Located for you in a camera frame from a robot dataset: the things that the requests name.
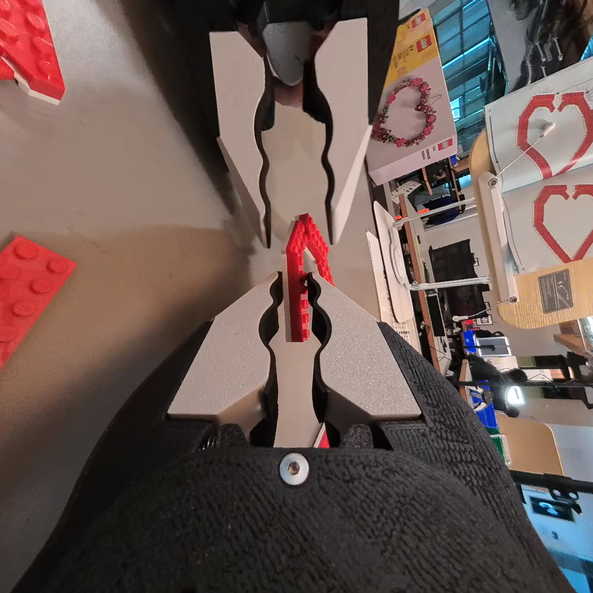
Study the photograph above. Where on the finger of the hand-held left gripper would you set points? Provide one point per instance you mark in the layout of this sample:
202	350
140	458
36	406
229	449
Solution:
347	92
236	92

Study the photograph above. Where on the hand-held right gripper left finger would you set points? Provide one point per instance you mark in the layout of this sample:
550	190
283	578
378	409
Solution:
227	366

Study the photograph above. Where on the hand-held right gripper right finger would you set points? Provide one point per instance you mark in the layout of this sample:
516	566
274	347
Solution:
366	370

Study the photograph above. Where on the red lego heart frame assembly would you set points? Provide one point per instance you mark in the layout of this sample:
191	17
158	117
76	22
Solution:
296	259

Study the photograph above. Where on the lego set box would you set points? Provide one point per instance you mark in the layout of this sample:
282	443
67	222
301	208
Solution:
417	120

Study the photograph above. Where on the red and white lego piece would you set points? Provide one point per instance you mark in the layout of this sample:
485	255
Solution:
323	439

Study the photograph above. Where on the lego instruction booklet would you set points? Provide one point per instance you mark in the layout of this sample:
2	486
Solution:
546	176

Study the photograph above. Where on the red flat lego plate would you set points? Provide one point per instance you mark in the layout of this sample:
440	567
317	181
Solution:
28	296

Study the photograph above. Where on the red lego assembly with white underside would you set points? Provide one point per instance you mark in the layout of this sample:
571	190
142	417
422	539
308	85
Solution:
28	46

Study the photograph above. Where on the white tray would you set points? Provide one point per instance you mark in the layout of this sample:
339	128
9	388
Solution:
396	268

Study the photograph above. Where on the black monitor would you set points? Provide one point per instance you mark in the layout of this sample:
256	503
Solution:
451	259

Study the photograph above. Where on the green plastic bin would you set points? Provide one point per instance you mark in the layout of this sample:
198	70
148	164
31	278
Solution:
498	447

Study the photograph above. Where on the black metal pole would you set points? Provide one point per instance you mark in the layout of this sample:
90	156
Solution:
546	382

